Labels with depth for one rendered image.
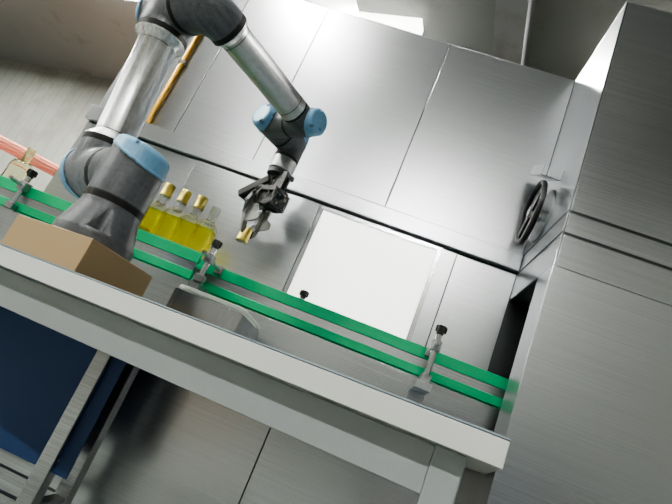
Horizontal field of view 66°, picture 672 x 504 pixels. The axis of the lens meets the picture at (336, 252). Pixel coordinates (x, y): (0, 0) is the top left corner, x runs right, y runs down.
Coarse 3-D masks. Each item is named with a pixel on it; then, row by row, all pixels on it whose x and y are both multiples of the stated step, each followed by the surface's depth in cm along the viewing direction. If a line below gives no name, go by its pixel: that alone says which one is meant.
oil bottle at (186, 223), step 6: (186, 216) 157; (192, 216) 157; (180, 222) 156; (186, 222) 156; (192, 222) 156; (174, 228) 156; (180, 228) 155; (186, 228) 155; (192, 228) 156; (174, 234) 155; (180, 234) 155; (186, 234) 155; (174, 240) 154; (180, 240) 154; (186, 240) 155
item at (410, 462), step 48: (0, 288) 91; (48, 288) 89; (96, 336) 83; (144, 336) 80; (192, 384) 75; (240, 384) 74; (288, 432) 69; (336, 432) 68; (384, 432) 67; (432, 480) 63
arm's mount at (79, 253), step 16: (16, 224) 91; (32, 224) 90; (48, 224) 89; (16, 240) 89; (32, 240) 89; (48, 240) 88; (64, 240) 87; (80, 240) 86; (48, 256) 86; (64, 256) 85; (80, 256) 85; (96, 256) 87; (112, 256) 90; (80, 272) 85; (96, 272) 88; (112, 272) 92; (128, 272) 95; (144, 272) 99; (128, 288) 96; (144, 288) 100
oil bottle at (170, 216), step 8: (168, 208) 158; (176, 208) 159; (160, 216) 157; (168, 216) 157; (176, 216) 157; (160, 224) 156; (168, 224) 156; (152, 232) 155; (160, 232) 155; (168, 232) 155
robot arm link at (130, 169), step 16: (112, 144) 100; (128, 144) 98; (144, 144) 99; (96, 160) 100; (112, 160) 97; (128, 160) 97; (144, 160) 98; (160, 160) 101; (96, 176) 97; (112, 176) 96; (128, 176) 96; (144, 176) 98; (160, 176) 101; (112, 192) 95; (128, 192) 96; (144, 192) 99; (144, 208) 100
